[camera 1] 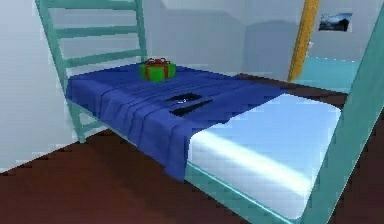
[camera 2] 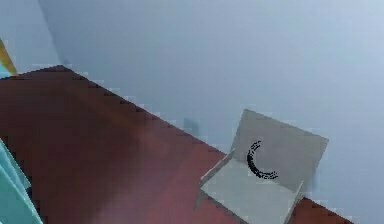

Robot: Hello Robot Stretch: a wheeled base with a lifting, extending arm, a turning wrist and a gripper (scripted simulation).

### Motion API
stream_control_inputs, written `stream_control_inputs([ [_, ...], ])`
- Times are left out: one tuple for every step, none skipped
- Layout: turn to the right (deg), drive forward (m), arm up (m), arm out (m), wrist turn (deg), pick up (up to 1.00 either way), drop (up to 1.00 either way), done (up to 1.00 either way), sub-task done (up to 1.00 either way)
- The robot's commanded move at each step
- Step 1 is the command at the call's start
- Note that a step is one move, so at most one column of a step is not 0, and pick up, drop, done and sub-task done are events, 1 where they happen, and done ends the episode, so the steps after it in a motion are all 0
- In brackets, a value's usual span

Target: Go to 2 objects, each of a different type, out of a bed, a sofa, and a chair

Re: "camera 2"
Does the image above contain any teal slanted block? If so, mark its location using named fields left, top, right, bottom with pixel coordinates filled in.
left=0, top=138, right=45, bottom=224

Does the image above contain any yellow slanted bar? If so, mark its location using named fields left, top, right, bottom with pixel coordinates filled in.
left=0, top=38, right=18, bottom=76

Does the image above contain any grey chair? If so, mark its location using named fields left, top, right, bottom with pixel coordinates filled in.
left=194, top=108, right=330, bottom=224

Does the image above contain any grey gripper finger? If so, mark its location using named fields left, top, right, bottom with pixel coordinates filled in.
left=246, top=140, right=279, bottom=181

